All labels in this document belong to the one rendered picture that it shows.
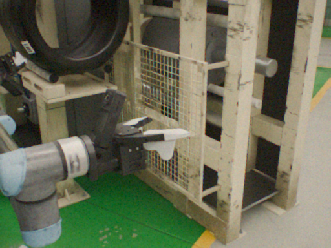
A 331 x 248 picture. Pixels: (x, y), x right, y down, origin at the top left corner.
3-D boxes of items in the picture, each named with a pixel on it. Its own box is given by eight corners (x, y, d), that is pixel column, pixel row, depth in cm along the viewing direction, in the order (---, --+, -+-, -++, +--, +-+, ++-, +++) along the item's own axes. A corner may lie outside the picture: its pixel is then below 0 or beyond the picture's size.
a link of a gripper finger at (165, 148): (191, 155, 78) (145, 157, 78) (189, 127, 76) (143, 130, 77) (191, 161, 75) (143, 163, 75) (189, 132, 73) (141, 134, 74)
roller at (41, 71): (25, 68, 199) (24, 60, 197) (33, 67, 202) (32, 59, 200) (50, 84, 173) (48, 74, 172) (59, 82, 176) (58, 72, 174)
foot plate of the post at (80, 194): (35, 192, 250) (33, 187, 249) (72, 179, 265) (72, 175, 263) (50, 212, 230) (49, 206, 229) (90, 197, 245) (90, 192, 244)
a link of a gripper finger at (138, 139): (165, 137, 77) (123, 139, 78) (165, 128, 77) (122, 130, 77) (164, 144, 73) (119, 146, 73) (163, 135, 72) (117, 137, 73)
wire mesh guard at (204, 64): (108, 141, 252) (101, 34, 225) (110, 141, 253) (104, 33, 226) (199, 205, 186) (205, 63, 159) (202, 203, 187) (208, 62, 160)
